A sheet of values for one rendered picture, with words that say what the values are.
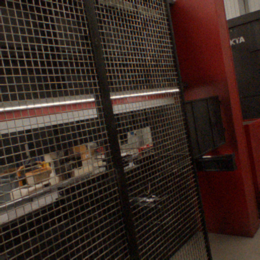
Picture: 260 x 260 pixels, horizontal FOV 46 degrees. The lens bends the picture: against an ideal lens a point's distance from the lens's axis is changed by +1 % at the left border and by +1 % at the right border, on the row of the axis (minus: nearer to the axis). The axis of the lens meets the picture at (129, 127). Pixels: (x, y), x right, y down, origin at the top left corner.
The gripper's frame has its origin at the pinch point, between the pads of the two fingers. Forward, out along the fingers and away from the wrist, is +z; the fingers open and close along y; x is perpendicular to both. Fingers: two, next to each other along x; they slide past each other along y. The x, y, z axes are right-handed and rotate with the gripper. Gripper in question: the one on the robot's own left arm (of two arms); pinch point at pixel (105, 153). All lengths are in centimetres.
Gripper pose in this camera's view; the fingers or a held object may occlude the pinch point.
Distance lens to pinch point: 281.3
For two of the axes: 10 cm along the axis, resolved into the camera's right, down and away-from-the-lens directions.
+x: -6.6, 5.5, 5.1
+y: 5.3, -1.4, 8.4
